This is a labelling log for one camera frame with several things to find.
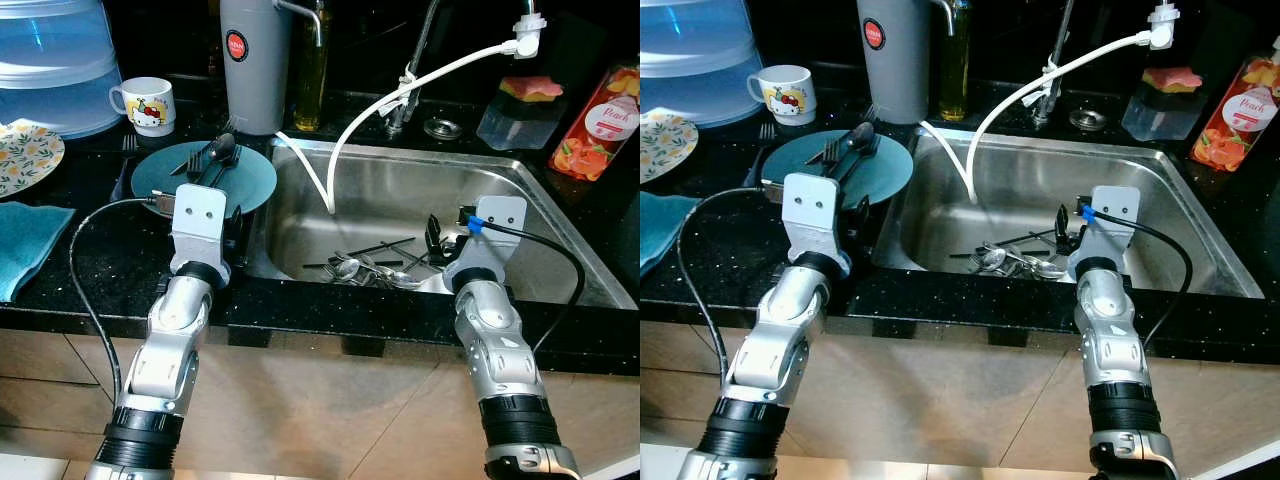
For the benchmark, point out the black chopstick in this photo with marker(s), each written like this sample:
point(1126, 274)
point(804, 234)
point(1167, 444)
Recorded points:
point(970, 254)
point(325, 264)

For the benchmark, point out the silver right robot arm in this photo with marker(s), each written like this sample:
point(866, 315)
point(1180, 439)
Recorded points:
point(495, 340)
point(1110, 340)

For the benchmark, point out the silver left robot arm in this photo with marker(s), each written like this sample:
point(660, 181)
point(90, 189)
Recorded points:
point(175, 340)
point(780, 340)

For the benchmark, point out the metal kitchen faucet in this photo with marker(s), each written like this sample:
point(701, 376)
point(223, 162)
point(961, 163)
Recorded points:
point(405, 100)
point(1045, 95)

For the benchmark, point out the light blue plate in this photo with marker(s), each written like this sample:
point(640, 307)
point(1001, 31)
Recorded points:
point(890, 170)
point(255, 180)

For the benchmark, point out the stainless steel sink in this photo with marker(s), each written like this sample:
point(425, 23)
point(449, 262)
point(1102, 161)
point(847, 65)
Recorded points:
point(400, 190)
point(1030, 180)

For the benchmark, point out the grey water jug red logo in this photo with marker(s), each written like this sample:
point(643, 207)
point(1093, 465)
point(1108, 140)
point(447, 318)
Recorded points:
point(255, 90)
point(895, 80)

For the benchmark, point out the white cartoon cat mug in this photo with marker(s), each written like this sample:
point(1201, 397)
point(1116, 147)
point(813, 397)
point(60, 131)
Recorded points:
point(145, 105)
point(785, 90)

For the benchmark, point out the yellow oil glass bottle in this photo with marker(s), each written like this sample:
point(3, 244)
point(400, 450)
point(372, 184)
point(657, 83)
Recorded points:
point(953, 80)
point(312, 90)

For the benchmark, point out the white tape strip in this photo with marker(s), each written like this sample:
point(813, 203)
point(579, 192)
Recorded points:
point(1050, 73)
point(406, 83)

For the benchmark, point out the floral patterned plate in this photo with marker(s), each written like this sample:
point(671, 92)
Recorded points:
point(25, 155)
point(665, 145)

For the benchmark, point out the clear plastic food cover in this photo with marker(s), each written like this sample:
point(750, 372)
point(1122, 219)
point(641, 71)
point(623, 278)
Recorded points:
point(55, 70)
point(690, 60)

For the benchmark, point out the pink yellow sponge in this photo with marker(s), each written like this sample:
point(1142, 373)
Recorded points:
point(532, 88)
point(1172, 79)

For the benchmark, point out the blue cloth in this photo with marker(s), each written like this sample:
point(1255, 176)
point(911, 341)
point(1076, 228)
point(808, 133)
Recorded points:
point(665, 230)
point(30, 245)

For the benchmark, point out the peach dish soap bottle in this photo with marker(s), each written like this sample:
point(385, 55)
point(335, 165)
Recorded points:
point(1240, 115)
point(600, 125)

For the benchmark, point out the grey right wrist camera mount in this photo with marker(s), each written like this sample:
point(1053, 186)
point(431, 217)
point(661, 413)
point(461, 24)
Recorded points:
point(1115, 205)
point(500, 215)

